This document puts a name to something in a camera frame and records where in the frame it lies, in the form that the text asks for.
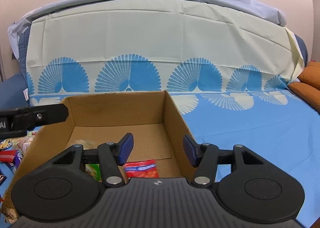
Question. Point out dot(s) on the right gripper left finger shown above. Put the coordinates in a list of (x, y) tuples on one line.
[(111, 156)]

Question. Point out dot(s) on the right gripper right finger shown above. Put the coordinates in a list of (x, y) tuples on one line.
[(204, 158)]

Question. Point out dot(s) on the green label white puffs pack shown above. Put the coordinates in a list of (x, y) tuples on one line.
[(23, 143)]

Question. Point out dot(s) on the round puffed grain cake pack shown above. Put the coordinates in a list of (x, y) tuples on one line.
[(92, 168)]

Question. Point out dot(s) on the yellow blue snack bar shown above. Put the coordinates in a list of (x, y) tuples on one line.
[(5, 144)]

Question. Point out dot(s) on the red white striped snack pack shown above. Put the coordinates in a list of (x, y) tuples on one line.
[(8, 155)]

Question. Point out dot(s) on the red chips snack bag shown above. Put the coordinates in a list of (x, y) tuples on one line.
[(141, 169)]

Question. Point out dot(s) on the black cracker snack pack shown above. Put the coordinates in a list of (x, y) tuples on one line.
[(2, 177)]

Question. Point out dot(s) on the purple wafer snack pack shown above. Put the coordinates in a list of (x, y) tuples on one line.
[(16, 160)]

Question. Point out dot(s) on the brown cardboard box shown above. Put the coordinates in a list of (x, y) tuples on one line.
[(154, 118)]

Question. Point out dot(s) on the blue white fan pattern cloth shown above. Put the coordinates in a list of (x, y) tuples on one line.
[(288, 136)]

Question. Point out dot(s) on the orange cushion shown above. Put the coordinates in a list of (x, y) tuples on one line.
[(308, 86)]

